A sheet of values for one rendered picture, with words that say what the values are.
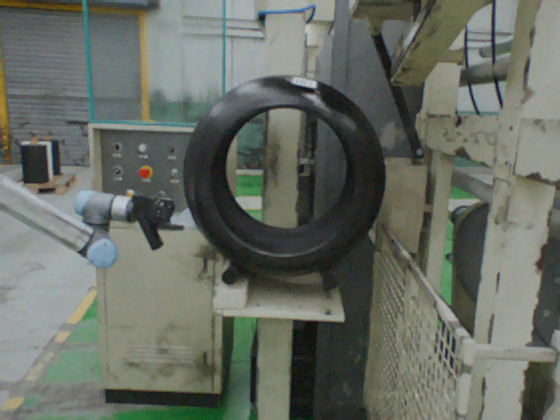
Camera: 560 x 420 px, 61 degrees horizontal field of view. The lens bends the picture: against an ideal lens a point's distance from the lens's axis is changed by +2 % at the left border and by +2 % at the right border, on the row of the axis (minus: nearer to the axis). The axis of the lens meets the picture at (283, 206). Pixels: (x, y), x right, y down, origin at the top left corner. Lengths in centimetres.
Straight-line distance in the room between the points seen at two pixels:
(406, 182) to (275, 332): 72
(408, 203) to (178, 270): 103
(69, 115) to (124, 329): 875
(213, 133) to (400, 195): 67
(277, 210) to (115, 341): 104
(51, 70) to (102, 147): 874
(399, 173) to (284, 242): 43
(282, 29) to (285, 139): 35
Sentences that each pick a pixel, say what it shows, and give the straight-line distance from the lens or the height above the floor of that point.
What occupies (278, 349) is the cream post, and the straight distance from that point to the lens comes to 182.
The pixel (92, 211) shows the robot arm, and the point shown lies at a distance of 145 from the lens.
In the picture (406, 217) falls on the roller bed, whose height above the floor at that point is 102.
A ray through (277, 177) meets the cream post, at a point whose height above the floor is 113.
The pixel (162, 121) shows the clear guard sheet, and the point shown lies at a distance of 202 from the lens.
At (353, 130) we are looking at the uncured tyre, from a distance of 123.
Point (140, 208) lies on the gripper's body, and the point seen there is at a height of 106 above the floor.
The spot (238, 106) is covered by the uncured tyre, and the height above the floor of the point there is 136.
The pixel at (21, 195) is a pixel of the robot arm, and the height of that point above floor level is 113.
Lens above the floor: 137
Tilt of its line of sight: 12 degrees down
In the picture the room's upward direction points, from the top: 2 degrees clockwise
